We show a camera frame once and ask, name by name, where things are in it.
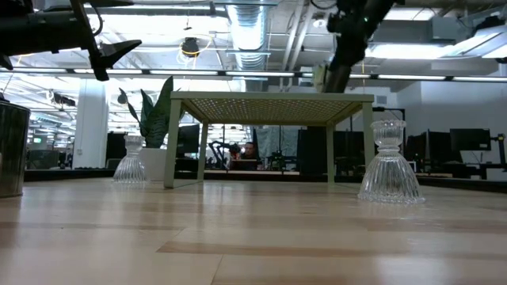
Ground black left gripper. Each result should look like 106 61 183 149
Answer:
23 8 143 82

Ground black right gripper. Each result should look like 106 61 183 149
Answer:
322 0 372 94

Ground clear ribbed glass candle holder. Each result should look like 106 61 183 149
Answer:
357 120 426 205
112 135 148 184

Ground silver tin candle with tag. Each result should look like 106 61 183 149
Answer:
0 101 32 199

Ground green perforated metal shelf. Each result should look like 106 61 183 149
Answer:
163 90 378 194

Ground black background cabinet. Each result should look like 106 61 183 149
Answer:
297 126 330 176

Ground white building column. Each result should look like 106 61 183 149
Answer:
72 78 109 170

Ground green snake plant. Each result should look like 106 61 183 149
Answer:
117 75 185 150

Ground person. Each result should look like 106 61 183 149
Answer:
238 141 258 161

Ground white plant pot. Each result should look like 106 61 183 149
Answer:
138 147 170 182

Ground black background monitor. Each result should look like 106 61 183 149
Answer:
449 128 492 152

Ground black overhead camera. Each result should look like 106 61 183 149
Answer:
181 36 201 57

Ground silver ventilation duct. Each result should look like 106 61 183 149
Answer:
225 0 274 72

